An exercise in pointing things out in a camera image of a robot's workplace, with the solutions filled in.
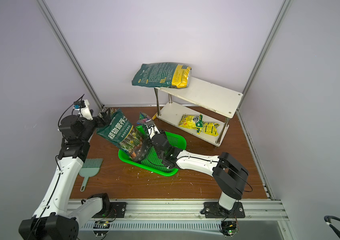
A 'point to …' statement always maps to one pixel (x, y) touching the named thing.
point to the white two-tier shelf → (213, 97)
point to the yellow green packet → (192, 121)
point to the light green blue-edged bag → (143, 118)
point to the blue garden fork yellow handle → (154, 116)
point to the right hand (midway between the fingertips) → (152, 125)
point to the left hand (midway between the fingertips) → (102, 108)
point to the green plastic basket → (151, 161)
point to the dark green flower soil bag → (118, 129)
